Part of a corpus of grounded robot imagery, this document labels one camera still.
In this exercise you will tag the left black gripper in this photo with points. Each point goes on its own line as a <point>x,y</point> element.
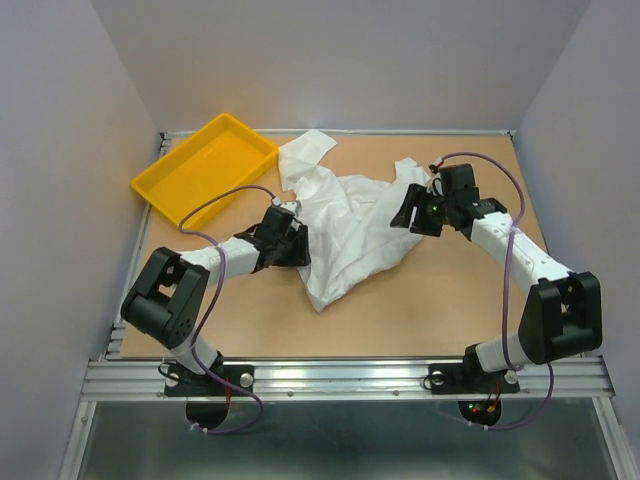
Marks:
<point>300,255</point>

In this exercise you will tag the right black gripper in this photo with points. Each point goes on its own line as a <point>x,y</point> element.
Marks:
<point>415,196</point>

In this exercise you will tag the white long sleeve shirt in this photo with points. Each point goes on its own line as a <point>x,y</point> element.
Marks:
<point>348,217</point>

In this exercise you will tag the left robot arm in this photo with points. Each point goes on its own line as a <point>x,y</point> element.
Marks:
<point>165,299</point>

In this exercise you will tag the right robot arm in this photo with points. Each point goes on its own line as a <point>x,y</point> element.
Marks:
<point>562,316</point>

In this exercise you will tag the yellow plastic tray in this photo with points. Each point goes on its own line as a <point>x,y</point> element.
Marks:
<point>222,155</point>

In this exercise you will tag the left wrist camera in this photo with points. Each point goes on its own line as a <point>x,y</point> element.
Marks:
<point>293,206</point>

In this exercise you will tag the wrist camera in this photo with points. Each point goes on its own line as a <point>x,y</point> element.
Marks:
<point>293,206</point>
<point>457,178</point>

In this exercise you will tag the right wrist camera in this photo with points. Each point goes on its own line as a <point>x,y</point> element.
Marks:
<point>457,178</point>

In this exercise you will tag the aluminium front rail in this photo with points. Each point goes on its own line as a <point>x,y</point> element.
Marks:
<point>320,380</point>

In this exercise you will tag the aluminium rail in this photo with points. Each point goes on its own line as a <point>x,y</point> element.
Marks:
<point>293,132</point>
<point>118,326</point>
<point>320,380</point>

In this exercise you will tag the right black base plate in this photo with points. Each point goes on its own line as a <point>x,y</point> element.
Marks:
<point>452,378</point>

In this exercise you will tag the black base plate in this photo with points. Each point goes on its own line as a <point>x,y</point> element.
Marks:
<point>452,378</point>
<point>181,382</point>

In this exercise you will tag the aluminium back rail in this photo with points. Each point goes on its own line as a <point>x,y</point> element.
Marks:
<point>293,132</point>

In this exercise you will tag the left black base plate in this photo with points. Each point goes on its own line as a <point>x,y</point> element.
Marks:
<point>181,382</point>

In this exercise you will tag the aluminium left side rail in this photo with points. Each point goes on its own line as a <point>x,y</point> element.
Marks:
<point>118,326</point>

